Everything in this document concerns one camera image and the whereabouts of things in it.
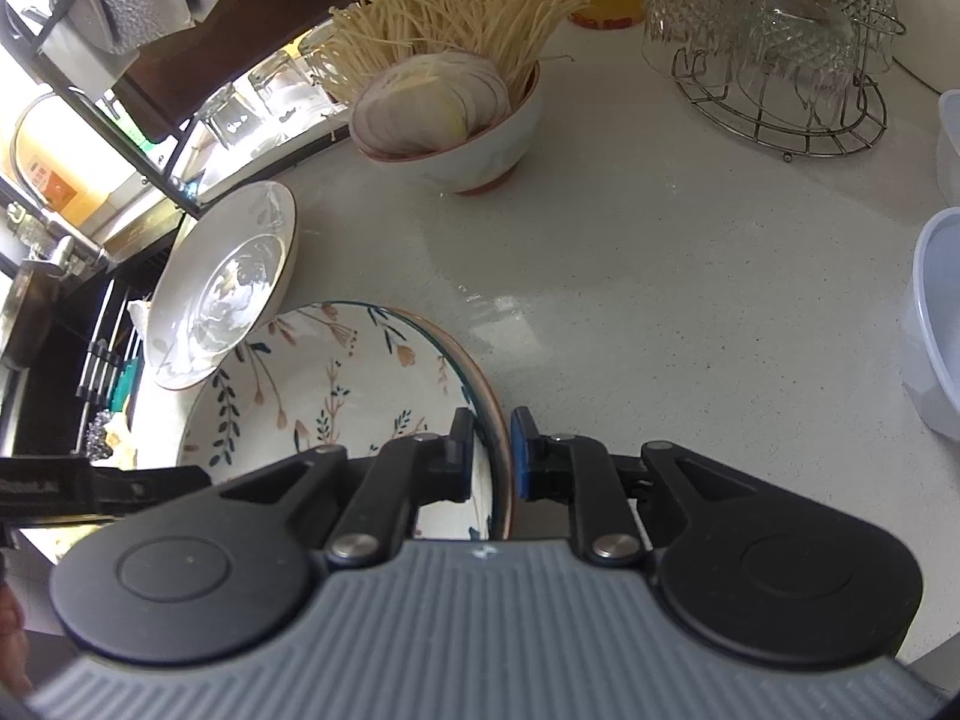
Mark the yellow oil jug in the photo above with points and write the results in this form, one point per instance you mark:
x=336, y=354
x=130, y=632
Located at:
x=52, y=165

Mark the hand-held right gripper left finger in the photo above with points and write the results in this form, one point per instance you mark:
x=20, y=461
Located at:
x=463, y=465

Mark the steel wool scrubber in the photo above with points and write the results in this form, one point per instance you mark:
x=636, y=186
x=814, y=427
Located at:
x=99, y=435

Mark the person's left hand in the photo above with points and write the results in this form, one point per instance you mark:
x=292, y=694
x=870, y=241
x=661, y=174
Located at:
x=11, y=637

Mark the set of cut glass cups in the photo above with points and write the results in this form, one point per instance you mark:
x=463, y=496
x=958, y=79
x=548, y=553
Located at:
x=795, y=37

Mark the dark wooden cutting board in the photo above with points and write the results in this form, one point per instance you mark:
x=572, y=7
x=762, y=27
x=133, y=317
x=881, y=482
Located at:
x=225, y=37

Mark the bluish white plastic bowl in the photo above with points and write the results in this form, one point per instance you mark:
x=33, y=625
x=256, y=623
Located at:
x=937, y=322

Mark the sliced onion rounds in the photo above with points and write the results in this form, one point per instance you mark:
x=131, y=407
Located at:
x=420, y=105

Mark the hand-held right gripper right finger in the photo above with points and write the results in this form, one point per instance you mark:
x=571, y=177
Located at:
x=522, y=465

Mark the clear drinking glass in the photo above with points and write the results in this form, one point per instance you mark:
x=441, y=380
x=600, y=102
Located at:
x=281, y=86
x=225, y=116

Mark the floral pattern plate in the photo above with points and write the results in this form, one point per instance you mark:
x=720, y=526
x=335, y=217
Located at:
x=315, y=390

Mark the white ceramic bowl brown foot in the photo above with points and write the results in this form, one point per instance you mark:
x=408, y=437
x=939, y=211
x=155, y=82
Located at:
x=480, y=157

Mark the black metal rack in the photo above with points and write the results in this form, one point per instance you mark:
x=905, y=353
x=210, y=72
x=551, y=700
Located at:
x=161, y=172

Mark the brown rim plate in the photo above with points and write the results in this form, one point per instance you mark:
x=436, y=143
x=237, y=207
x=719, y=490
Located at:
x=489, y=405

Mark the white plate gold rim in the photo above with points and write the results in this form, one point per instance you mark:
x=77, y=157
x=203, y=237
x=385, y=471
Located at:
x=217, y=292

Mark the chrome tap fitting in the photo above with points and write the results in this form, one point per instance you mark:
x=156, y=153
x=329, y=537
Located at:
x=60, y=247

